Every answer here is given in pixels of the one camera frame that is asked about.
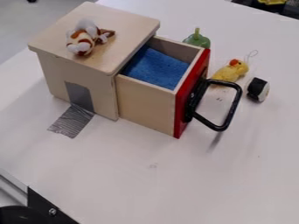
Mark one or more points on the red-fronted wooden drawer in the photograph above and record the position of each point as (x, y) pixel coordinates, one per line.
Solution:
(150, 102)

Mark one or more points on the grey tape strip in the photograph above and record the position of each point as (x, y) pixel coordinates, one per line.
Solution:
(74, 112)

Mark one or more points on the wooden cabinet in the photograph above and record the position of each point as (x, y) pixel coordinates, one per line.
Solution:
(70, 65)

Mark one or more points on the black and white toy sushi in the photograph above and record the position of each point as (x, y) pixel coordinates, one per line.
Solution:
(257, 89)

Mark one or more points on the green toy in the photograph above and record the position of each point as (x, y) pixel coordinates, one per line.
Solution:
(198, 40)

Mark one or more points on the yellow plush chick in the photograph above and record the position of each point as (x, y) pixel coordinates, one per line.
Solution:
(231, 71)

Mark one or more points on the blue cloth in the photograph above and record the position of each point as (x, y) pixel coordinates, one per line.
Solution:
(157, 69)

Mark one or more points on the brown and white plush animal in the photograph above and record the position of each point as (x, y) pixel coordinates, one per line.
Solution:
(85, 37)

